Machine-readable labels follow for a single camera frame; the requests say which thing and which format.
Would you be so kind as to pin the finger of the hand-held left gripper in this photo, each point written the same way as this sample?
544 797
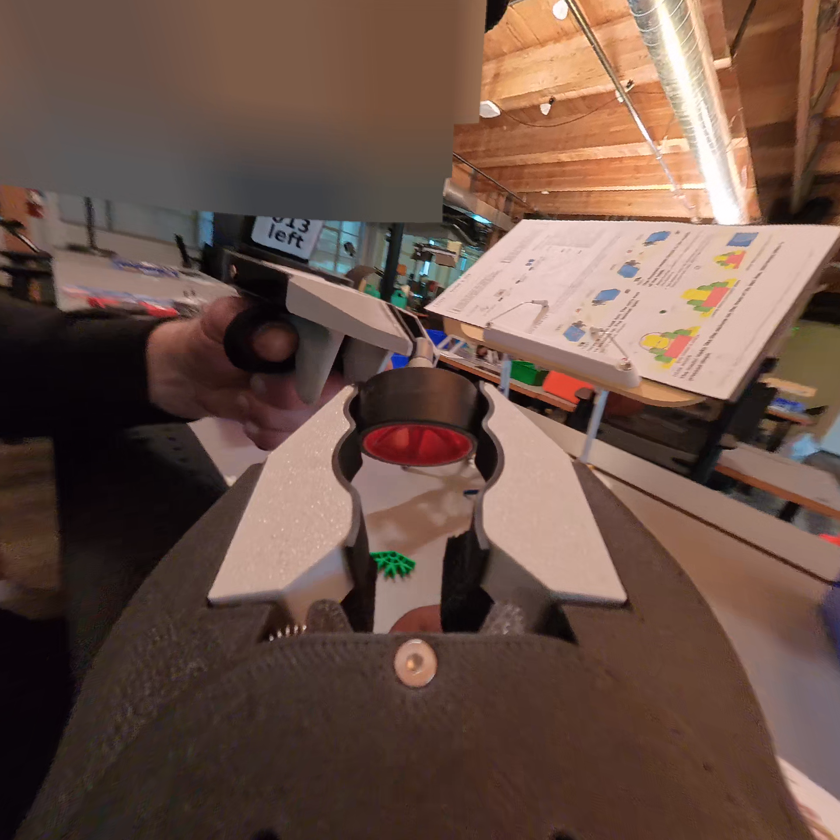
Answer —
413 326
348 315

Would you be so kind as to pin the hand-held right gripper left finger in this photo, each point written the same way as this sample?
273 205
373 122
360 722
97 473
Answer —
289 525

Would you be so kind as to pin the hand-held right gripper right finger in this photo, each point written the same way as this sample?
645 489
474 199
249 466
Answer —
551 525

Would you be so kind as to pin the small silver spacer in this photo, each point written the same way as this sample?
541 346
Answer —
423 353

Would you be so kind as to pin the person's left forearm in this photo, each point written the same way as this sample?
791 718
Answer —
65 367

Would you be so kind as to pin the person's right hand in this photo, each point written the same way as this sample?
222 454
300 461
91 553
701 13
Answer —
417 622

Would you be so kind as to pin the black pole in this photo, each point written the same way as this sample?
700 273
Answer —
394 256

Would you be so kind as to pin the green fan connector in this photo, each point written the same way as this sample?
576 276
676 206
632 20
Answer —
392 564

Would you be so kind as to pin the black perforated chair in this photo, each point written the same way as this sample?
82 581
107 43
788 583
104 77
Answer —
144 512

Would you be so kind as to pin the printed instruction sheet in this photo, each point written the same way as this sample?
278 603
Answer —
623 295

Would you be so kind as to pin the silver ceiling duct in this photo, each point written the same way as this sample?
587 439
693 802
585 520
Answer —
689 98

